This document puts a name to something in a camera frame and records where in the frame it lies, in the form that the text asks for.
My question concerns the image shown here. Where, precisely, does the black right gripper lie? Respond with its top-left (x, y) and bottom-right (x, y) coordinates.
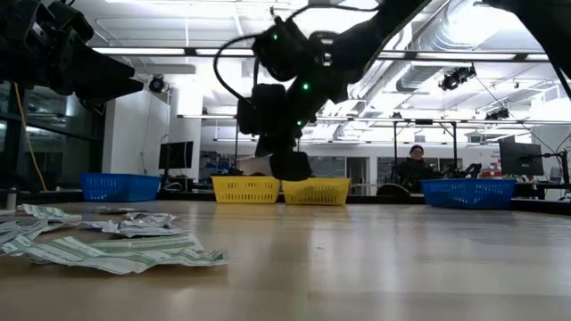
top-left (236, 30), bottom-right (352, 183)

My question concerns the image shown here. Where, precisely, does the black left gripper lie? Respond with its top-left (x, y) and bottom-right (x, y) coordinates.
top-left (0, 0), bottom-right (145, 108)

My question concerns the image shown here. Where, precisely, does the green striped bandage packet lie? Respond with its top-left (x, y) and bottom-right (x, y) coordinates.
top-left (0, 235), bottom-right (229, 276)
top-left (18, 203), bottom-right (83, 223)
top-left (0, 218), bottom-right (50, 245)
top-left (87, 233), bottom-right (207, 256)

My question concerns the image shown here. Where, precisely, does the blue plastic basket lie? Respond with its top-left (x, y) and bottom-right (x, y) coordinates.
top-left (79, 172), bottom-right (161, 202)
top-left (420, 177), bottom-right (517, 210)

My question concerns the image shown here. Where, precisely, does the yellow plastic basket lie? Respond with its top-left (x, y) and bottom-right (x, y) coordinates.
top-left (280, 177), bottom-right (352, 206)
top-left (211, 175), bottom-right (282, 205)

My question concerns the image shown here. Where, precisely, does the black computer monitor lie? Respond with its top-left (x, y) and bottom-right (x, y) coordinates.
top-left (157, 140), bottom-right (195, 171)
top-left (498, 136), bottom-right (546, 177)

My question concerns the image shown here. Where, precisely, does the white alcohol wipe packet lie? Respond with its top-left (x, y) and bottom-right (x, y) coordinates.
top-left (79, 220), bottom-right (189, 238)
top-left (95, 206), bottom-right (149, 215)

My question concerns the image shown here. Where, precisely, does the black chair back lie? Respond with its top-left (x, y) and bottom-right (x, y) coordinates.
top-left (376, 183), bottom-right (412, 197)

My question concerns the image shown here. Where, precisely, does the person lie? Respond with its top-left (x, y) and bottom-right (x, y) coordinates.
top-left (394, 144), bottom-right (443, 193)

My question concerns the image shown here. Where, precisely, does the black ceiling dome camera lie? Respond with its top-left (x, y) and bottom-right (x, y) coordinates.
top-left (148, 74), bottom-right (167, 95)

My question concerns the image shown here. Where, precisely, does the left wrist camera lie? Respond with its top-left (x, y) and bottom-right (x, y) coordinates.
top-left (46, 0), bottom-right (95, 44)

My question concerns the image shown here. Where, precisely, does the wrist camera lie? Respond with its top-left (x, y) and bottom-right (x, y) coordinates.
top-left (46, 0), bottom-right (95, 44)
top-left (252, 16), bottom-right (310, 82)

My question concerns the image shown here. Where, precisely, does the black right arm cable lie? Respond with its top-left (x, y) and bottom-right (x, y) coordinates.
top-left (212, 31), bottom-right (277, 106)

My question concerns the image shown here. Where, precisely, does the yellow hanging cable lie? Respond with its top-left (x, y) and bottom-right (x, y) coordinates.
top-left (12, 82), bottom-right (49, 193)

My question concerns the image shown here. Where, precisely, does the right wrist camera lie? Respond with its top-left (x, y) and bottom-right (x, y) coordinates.
top-left (252, 16), bottom-right (310, 82)

